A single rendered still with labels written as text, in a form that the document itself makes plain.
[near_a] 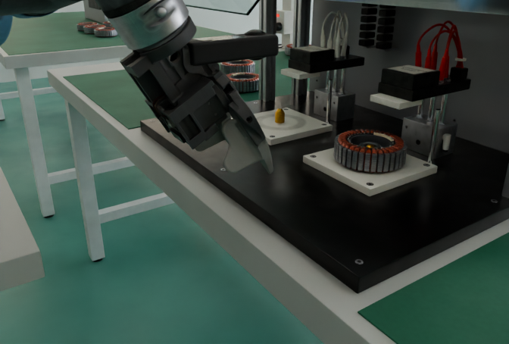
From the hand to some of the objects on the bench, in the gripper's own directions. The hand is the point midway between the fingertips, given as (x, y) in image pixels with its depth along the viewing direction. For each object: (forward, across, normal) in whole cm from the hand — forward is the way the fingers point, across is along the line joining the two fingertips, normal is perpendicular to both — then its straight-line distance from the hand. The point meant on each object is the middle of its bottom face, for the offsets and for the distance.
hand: (254, 152), depth 61 cm
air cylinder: (+25, 0, +28) cm, 37 cm away
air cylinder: (+25, -24, +28) cm, 44 cm away
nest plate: (+17, 0, +15) cm, 23 cm away
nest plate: (+17, -24, +15) cm, 33 cm away
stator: (+16, 0, +16) cm, 23 cm away
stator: (+27, -62, +27) cm, 73 cm away
